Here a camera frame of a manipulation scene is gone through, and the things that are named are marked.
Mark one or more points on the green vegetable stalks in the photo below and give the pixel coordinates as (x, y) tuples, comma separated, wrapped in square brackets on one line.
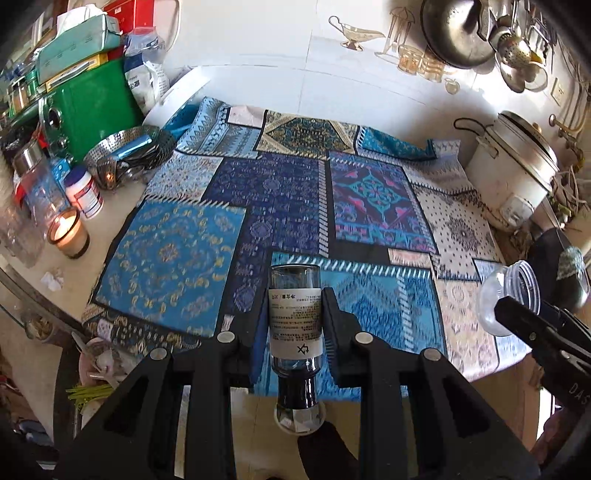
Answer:
[(90, 393)]

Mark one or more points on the white and blue bag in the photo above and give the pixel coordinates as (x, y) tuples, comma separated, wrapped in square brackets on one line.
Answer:
[(145, 78)]

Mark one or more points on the white jar with label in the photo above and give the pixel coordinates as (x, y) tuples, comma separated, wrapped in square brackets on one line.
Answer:
[(85, 194)]

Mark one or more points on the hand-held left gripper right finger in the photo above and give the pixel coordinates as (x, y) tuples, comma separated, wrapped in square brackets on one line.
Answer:
[(328, 344)]

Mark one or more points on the teal tissue box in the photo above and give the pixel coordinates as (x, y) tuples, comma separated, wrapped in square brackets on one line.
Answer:
[(78, 41)]

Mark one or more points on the white rice cooker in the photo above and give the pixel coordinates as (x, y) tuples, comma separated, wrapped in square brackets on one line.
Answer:
[(512, 170)]

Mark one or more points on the metal steamer basket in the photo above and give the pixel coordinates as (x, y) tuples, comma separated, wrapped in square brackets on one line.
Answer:
[(124, 157)]

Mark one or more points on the green appliance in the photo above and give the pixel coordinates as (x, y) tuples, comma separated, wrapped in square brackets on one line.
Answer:
[(92, 110)]

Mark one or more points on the lit candle in glass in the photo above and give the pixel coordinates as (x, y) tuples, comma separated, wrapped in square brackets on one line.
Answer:
[(68, 235)]

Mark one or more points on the dark metal wok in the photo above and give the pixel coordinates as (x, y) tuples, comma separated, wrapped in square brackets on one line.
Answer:
[(457, 32)]

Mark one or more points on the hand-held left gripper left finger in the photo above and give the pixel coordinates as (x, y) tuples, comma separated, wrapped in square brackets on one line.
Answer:
[(258, 353)]

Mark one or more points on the dark bottle with white label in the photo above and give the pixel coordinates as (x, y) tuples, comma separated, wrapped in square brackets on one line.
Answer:
[(295, 323)]

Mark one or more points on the clear plastic jar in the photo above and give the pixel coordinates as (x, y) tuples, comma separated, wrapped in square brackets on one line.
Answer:
[(505, 288)]

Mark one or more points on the blue patterned tablecloth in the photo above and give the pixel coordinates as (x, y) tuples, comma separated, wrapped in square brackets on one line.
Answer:
[(277, 207)]

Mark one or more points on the yellow box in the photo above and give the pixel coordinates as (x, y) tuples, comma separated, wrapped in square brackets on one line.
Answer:
[(76, 69)]

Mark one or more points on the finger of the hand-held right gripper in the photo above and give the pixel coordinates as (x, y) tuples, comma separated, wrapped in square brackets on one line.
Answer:
[(563, 318), (526, 323)]

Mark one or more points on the black bag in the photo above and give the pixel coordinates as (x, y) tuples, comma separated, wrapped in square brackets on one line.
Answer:
[(549, 272)]

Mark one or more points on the bowl with scraps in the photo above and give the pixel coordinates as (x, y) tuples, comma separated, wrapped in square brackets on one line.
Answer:
[(104, 364)]

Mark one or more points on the metal strainer ladle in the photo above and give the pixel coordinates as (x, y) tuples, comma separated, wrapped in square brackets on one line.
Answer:
[(521, 64)]

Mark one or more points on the white wall outlet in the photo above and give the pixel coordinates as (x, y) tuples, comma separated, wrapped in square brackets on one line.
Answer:
[(557, 92)]

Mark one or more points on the white crumpled paper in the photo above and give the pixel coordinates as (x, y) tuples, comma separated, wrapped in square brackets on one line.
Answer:
[(51, 280)]

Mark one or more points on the red box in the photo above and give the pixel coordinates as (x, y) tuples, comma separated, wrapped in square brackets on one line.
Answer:
[(134, 14)]

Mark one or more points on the white perforated disc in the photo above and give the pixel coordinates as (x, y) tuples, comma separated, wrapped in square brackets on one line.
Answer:
[(180, 97)]

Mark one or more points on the clear jar with metal lid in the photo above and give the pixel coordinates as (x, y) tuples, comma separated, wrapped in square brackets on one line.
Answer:
[(39, 184)]

